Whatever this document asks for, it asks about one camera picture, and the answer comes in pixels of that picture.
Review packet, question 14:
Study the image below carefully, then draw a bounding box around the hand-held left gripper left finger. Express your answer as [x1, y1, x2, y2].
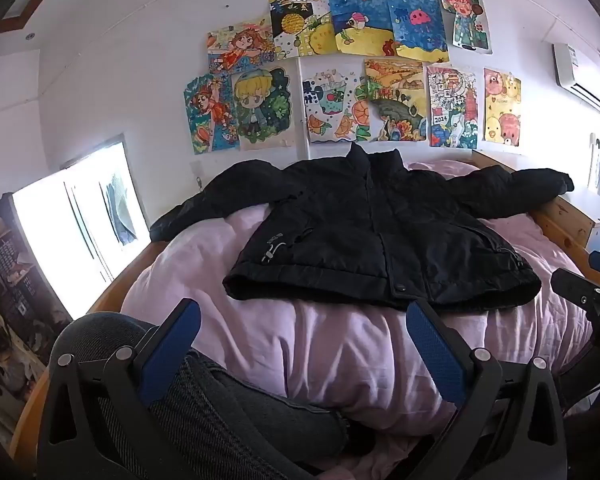
[37, 299, 202, 480]

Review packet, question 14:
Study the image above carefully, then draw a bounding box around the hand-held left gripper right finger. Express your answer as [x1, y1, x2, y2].
[406, 300, 568, 480]

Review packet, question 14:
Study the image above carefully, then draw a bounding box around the black padded jacket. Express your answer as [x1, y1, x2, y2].
[150, 142, 576, 313]

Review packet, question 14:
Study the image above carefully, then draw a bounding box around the pink bed sheet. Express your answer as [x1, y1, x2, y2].
[120, 160, 593, 480]

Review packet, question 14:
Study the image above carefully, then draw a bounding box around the bright window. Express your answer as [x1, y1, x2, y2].
[10, 135, 151, 321]

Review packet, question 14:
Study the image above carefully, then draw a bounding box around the pink pigs yellow drawing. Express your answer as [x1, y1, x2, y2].
[483, 67, 522, 147]

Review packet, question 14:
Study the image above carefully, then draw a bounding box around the white air conditioner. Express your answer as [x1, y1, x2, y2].
[552, 42, 600, 113]

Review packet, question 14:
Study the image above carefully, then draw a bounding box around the city collage drawing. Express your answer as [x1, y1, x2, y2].
[426, 64, 479, 150]

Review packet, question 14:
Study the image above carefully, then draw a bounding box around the swimming girl blue drawing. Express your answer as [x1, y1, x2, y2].
[182, 74, 241, 156]

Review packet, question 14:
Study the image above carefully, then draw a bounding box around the orange fields landscape drawing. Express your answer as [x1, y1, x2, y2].
[364, 58, 428, 143]

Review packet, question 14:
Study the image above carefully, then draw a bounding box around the blond character drawing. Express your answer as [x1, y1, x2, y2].
[230, 66, 295, 151]

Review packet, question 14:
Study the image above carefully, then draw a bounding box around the fruits and cup drawing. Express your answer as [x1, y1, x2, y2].
[300, 57, 372, 145]

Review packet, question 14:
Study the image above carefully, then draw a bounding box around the red-haired boy drawing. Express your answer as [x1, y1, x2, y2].
[436, 0, 494, 56]

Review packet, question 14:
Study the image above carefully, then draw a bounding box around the pink jellyfish blue drawing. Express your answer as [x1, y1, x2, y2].
[384, 0, 450, 63]

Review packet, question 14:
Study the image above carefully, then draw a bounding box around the orange-haired girl drawing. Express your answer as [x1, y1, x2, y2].
[206, 21, 276, 75]

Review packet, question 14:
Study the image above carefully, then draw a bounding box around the fish on blue sea drawing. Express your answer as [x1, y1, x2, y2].
[326, 0, 396, 56]

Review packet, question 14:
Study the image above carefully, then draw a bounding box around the yellow moon black drawing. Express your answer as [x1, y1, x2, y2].
[268, 0, 337, 59]

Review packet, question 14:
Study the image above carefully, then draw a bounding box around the wooden bed frame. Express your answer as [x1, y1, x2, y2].
[7, 150, 600, 466]

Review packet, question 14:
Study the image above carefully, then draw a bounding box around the photo wall poster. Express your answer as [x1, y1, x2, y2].
[0, 272, 51, 411]

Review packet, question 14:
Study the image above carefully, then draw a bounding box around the dark patterned wall poster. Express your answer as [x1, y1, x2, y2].
[0, 227, 73, 331]

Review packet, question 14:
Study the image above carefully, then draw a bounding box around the white wall pipe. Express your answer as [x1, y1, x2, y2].
[280, 0, 313, 162]

